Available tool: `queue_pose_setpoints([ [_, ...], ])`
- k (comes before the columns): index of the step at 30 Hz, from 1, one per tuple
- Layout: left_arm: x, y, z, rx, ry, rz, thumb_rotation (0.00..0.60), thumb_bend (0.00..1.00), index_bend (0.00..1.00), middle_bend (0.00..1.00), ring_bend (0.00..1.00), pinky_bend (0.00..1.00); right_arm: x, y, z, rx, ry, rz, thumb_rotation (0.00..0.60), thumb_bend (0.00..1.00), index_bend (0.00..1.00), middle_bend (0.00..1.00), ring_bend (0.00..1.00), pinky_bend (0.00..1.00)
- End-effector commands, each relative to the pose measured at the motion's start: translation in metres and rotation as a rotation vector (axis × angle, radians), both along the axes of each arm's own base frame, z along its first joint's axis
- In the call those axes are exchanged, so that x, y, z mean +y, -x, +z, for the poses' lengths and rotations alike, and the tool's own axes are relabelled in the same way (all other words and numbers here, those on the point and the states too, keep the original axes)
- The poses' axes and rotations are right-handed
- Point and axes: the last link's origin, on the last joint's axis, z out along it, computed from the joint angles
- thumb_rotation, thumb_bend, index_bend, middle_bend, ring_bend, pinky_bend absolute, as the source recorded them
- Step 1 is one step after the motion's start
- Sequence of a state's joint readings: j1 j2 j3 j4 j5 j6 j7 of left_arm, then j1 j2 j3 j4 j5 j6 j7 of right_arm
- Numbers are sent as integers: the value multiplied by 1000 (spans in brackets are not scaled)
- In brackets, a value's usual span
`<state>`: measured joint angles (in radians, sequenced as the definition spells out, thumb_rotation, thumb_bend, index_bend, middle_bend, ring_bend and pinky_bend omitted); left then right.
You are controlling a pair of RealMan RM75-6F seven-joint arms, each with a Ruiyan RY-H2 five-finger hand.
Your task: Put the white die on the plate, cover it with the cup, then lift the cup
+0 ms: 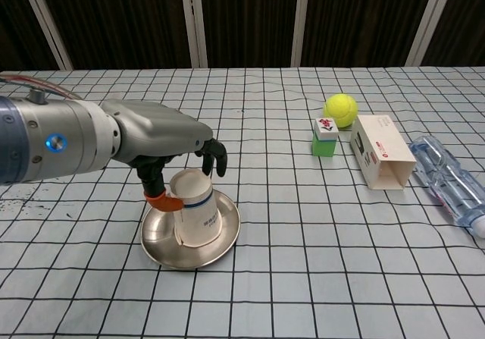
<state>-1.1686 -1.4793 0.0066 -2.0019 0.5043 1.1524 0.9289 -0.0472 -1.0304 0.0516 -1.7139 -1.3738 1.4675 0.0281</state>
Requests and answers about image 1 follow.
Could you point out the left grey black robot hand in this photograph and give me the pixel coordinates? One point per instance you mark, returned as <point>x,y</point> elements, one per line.
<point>159,130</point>

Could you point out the white paper cup blue stripe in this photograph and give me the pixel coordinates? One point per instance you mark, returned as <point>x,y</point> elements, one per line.
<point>199,221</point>

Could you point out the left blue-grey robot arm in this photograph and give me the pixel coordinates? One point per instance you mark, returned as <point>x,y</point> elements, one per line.
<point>45,142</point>

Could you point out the round steel plate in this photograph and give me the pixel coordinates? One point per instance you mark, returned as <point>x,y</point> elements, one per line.
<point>159,240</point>

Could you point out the green white mahjong tile block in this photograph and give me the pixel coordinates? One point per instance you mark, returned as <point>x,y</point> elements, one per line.
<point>324,143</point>

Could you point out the light blue checkered tablecloth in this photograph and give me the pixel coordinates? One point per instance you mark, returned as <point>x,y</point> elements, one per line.
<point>303,240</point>

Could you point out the yellow tennis ball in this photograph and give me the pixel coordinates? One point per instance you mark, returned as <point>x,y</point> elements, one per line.
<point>341,109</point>

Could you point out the white cardboard box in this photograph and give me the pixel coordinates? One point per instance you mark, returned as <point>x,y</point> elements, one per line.
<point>382,149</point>

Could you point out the clear plastic water bottle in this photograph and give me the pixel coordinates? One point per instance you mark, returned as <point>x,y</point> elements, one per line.
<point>447,179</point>

